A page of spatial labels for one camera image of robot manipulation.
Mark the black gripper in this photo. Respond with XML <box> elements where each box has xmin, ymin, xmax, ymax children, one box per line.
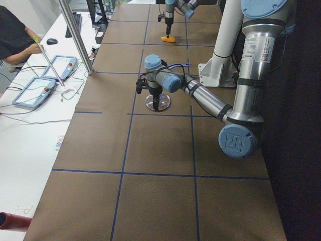
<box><xmin>165</xmin><ymin>17</ymin><xmax>174</xmax><ymax>38</ymax></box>
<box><xmin>146</xmin><ymin>83</ymin><xmax>163</xmax><ymax>111</ymax></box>

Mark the yellow corn cob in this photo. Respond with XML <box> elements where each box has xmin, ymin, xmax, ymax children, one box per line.
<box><xmin>161</xmin><ymin>36</ymin><xmax>177</xmax><ymax>43</ymax></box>

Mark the dark blue saucepan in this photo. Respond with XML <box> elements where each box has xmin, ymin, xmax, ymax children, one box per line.
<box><xmin>167</xmin><ymin>63</ymin><xmax>190</xmax><ymax>70</ymax></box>

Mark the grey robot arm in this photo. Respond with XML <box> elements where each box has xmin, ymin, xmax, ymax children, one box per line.
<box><xmin>136</xmin><ymin>1</ymin><xmax>296</xmax><ymax>159</ymax></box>
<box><xmin>158</xmin><ymin>0</ymin><xmax>218</xmax><ymax>38</ymax></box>

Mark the black monitor stand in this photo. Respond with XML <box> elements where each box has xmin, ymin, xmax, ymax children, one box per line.
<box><xmin>86</xmin><ymin>0</ymin><xmax>108</xmax><ymax>28</ymax></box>

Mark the black keyboard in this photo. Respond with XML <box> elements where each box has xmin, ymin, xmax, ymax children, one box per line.
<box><xmin>65</xmin><ymin>13</ymin><xmax>83</xmax><ymax>39</ymax></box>

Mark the far teach pendant tablet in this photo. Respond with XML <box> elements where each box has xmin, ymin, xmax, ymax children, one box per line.
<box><xmin>41</xmin><ymin>55</ymin><xmax>78</xmax><ymax>82</ymax></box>

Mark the teach pendant tablet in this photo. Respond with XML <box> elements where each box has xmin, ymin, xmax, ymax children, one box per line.
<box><xmin>41</xmin><ymin>55</ymin><xmax>78</xmax><ymax>82</ymax></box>
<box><xmin>12</xmin><ymin>77</ymin><xmax>56</xmax><ymax>109</ymax></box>

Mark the black computer mouse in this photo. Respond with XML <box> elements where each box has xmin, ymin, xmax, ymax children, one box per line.
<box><xmin>46</xmin><ymin>38</ymin><xmax>58</xmax><ymax>45</ymax></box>

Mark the near teach pendant tablet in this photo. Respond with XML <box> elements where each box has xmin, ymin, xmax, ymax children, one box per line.
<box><xmin>12</xmin><ymin>77</ymin><xmax>56</xmax><ymax>109</ymax></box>

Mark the metal reacher stick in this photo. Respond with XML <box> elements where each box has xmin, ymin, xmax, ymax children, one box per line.
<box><xmin>32</xmin><ymin>36</ymin><xmax>67</xmax><ymax>89</ymax></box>

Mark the seated person black shirt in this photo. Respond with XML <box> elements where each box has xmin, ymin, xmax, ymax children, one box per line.
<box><xmin>1</xmin><ymin>6</ymin><xmax>41</xmax><ymax>65</ymax></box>

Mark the red cylinder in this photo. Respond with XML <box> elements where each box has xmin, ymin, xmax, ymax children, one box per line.
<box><xmin>1</xmin><ymin>212</ymin><xmax>32</xmax><ymax>231</ymax></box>

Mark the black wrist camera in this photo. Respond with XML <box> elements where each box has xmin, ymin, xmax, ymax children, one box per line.
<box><xmin>157</xmin><ymin>14</ymin><xmax>166</xmax><ymax>22</ymax></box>
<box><xmin>136</xmin><ymin>78</ymin><xmax>148</xmax><ymax>94</ymax></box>

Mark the white pedestal column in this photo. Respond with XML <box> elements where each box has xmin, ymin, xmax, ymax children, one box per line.
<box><xmin>199</xmin><ymin>0</ymin><xmax>243</xmax><ymax>87</ymax></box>

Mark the aluminium frame post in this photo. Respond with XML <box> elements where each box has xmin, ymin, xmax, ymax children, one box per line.
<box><xmin>58</xmin><ymin>0</ymin><xmax>94</xmax><ymax>76</ymax></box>

